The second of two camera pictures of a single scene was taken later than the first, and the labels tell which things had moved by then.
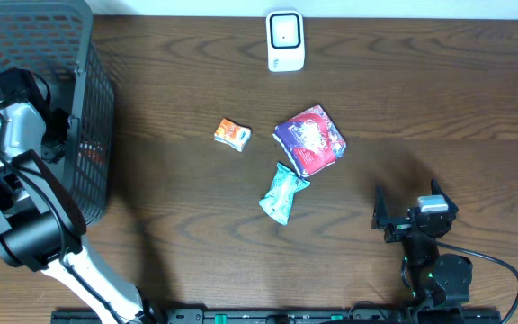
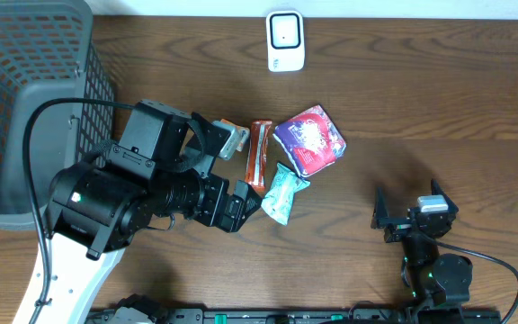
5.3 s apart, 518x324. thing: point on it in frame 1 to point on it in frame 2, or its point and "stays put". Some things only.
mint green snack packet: x=277 y=202 stays put
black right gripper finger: x=437 y=190 stays put
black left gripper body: x=55 y=147 to x=232 y=208
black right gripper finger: x=379 y=219 stays put
